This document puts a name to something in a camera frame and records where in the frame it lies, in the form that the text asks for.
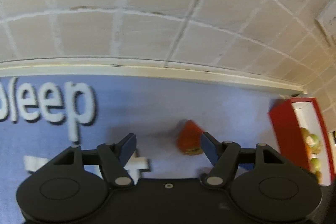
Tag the mandarin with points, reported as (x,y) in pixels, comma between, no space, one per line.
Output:
(318,175)

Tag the large brown kiwi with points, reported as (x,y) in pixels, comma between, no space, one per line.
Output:
(304,132)

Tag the red strawberry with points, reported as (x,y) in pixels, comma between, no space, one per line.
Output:
(189,139)

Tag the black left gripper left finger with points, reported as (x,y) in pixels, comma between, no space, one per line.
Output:
(76,183)

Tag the red white box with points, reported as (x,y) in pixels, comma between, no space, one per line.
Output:
(287,117)

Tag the pale green apple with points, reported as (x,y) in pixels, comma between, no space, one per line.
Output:
(314,143)

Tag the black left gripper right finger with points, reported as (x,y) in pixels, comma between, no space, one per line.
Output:
(260,182)

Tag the large orange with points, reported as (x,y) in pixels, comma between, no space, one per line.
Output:
(308,152)

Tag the white wall socket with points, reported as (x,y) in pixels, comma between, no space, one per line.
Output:
(327,21)

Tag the bright green apple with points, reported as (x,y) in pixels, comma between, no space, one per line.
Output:
(315,164)

